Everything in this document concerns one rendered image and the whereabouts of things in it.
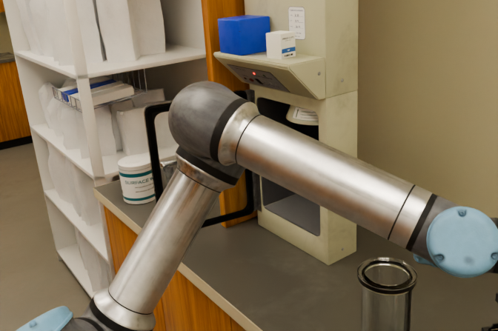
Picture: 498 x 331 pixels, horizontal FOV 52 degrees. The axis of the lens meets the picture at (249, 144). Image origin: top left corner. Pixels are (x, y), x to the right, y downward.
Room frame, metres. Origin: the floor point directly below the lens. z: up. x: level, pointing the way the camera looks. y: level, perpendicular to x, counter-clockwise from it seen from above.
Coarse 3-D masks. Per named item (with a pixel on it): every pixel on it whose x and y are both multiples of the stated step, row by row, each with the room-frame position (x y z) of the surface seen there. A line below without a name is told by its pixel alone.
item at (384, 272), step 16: (368, 272) 0.85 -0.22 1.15; (384, 272) 0.86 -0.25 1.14; (400, 272) 0.84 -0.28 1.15; (384, 288) 0.77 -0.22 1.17; (400, 288) 0.77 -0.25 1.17; (368, 304) 0.80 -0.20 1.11; (384, 304) 0.78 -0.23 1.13; (400, 304) 0.78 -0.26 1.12; (368, 320) 0.80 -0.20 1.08; (384, 320) 0.78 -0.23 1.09; (400, 320) 0.78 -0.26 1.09
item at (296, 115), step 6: (294, 108) 1.34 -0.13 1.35; (300, 108) 1.32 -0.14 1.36; (288, 114) 1.36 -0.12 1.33; (294, 114) 1.33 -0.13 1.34; (300, 114) 1.32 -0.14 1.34; (306, 114) 1.31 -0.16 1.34; (312, 114) 1.30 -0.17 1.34; (288, 120) 1.34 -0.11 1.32; (294, 120) 1.32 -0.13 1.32; (300, 120) 1.31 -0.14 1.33; (306, 120) 1.30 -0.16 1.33; (312, 120) 1.29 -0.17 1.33; (318, 120) 1.29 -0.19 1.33
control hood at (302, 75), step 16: (224, 64) 1.41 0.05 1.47; (240, 64) 1.32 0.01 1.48; (256, 64) 1.24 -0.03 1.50; (272, 64) 1.18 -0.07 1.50; (288, 64) 1.14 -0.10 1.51; (304, 64) 1.16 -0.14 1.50; (320, 64) 1.19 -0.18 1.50; (240, 80) 1.44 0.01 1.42; (288, 80) 1.20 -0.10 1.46; (304, 80) 1.16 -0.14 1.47; (320, 80) 1.19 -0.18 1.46; (304, 96) 1.23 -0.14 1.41; (320, 96) 1.19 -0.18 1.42
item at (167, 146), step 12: (156, 120) 1.33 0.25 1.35; (156, 132) 1.33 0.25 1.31; (168, 132) 1.34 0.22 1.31; (168, 144) 1.34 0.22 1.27; (168, 156) 1.34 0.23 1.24; (240, 180) 1.43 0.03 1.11; (228, 192) 1.41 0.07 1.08; (240, 192) 1.43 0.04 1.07; (216, 204) 1.39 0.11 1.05; (228, 204) 1.41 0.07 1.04; (240, 204) 1.42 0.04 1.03; (216, 216) 1.39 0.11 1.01
